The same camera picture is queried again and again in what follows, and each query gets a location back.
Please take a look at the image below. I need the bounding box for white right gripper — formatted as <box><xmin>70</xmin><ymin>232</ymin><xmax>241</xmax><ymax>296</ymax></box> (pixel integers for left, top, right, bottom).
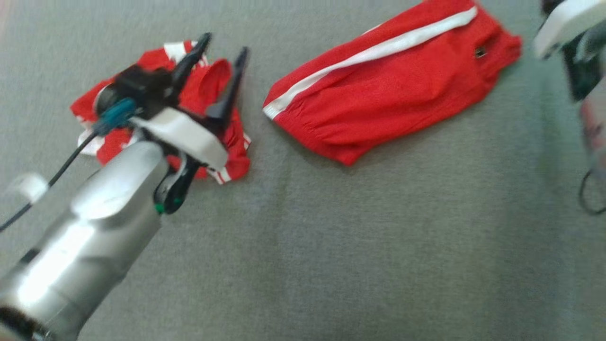
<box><xmin>534</xmin><ymin>0</ymin><xmax>606</xmax><ymax>103</ymax></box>

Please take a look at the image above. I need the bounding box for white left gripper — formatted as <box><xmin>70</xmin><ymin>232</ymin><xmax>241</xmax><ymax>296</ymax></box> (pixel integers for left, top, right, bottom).
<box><xmin>132</xmin><ymin>32</ymin><xmax>249</xmax><ymax>215</ymax></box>

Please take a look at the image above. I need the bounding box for red jersey number 23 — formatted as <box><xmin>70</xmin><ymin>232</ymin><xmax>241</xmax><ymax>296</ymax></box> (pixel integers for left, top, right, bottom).
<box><xmin>70</xmin><ymin>40</ymin><xmax>251</xmax><ymax>185</ymax></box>

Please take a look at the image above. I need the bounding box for red shorts white stripe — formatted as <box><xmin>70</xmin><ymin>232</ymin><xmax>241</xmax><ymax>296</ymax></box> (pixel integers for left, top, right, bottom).
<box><xmin>263</xmin><ymin>0</ymin><xmax>523</xmax><ymax>166</ymax></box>

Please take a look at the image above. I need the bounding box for large grey sofa seat cushion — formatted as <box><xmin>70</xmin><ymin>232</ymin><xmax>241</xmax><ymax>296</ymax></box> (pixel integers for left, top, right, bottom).
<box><xmin>0</xmin><ymin>0</ymin><xmax>606</xmax><ymax>341</ymax></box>

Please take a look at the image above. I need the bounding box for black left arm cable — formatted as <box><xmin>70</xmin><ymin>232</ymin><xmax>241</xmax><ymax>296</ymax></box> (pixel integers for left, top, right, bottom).
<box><xmin>0</xmin><ymin>97</ymin><xmax>139</xmax><ymax>233</ymax></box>

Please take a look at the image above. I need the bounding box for white cable clip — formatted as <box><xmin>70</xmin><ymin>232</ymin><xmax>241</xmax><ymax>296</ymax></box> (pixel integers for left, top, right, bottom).
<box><xmin>7</xmin><ymin>172</ymin><xmax>49</xmax><ymax>203</ymax></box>

